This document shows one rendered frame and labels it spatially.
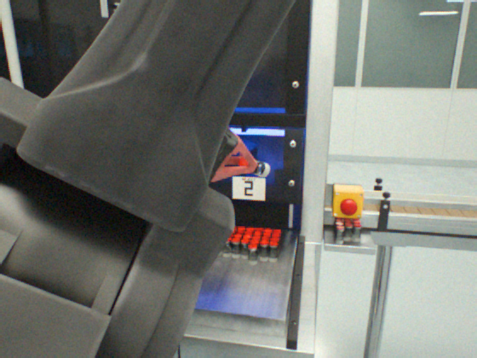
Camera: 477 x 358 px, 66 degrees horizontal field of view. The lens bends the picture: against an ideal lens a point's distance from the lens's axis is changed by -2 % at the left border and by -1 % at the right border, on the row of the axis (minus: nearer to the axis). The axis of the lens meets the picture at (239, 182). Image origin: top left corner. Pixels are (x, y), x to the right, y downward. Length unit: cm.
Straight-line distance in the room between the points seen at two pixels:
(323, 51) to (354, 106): 466
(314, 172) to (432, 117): 488
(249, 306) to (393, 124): 505
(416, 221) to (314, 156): 36
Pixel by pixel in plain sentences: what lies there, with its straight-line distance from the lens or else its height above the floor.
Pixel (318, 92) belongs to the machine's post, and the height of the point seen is 126.
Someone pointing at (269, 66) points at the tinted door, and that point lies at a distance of 92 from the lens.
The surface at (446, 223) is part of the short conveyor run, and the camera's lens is 115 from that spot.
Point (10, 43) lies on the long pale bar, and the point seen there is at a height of 138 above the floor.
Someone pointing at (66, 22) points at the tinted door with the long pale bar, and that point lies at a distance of 112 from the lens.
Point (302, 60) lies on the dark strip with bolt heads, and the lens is 91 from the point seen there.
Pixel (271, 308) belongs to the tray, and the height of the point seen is 88.
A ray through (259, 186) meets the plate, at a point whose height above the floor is 103.
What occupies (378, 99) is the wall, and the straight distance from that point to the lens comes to 558.
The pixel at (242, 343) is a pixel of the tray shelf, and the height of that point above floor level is 88.
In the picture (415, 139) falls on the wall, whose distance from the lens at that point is 576.
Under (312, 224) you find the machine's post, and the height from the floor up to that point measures 93.
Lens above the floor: 132
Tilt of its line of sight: 17 degrees down
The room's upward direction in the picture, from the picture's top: straight up
